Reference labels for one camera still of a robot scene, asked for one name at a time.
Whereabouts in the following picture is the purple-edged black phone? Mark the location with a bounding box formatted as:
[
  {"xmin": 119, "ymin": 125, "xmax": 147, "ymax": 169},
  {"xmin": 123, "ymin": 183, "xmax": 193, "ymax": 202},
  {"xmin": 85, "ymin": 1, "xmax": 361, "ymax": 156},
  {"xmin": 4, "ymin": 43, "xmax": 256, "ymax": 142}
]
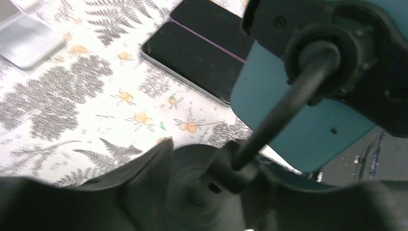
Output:
[{"xmin": 170, "ymin": 0, "xmax": 254, "ymax": 63}]

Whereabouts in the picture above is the black tripod stand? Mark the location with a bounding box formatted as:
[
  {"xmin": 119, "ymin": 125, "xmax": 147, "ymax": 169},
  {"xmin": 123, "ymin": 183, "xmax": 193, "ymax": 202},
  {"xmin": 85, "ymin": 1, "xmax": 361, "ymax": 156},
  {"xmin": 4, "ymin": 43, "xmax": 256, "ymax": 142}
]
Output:
[{"xmin": 164, "ymin": 0, "xmax": 408, "ymax": 231}]

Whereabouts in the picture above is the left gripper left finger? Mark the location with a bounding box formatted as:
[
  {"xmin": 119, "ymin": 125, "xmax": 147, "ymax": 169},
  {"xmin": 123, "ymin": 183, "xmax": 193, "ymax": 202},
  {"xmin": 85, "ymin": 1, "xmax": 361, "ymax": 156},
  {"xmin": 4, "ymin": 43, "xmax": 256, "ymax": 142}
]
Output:
[{"xmin": 0, "ymin": 140, "xmax": 173, "ymax": 231}]

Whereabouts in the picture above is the teal phone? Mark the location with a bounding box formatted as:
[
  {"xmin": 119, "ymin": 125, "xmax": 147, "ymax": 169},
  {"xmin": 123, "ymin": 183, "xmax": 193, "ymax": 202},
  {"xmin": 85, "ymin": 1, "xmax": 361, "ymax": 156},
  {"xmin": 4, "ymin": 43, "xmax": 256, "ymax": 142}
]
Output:
[{"xmin": 230, "ymin": 0, "xmax": 408, "ymax": 174}]

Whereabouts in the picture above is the floral patterned mat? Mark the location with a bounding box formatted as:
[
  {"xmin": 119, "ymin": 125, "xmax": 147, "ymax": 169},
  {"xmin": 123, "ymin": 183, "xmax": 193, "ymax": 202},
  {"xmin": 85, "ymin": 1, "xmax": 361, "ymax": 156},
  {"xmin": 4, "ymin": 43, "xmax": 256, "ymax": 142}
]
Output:
[{"xmin": 0, "ymin": 0, "xmax": 251, "ymax": 186}]

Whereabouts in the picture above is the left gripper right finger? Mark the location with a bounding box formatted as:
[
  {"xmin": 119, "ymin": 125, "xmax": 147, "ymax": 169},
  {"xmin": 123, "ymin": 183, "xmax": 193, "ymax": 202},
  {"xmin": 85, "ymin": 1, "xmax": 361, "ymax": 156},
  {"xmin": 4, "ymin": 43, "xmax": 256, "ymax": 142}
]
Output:
[{"xmin": 245, "ymin": 161, "xmax": 408, "ymax": 231}]

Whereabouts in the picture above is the white phone stand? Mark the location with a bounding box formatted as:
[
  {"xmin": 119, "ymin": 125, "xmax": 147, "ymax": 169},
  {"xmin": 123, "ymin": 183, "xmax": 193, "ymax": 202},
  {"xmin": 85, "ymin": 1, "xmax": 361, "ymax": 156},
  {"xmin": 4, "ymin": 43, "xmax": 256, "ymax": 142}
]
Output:
[{"xmin": 0, "ymin": 0, "xmax": 66, "ymax": 70}]

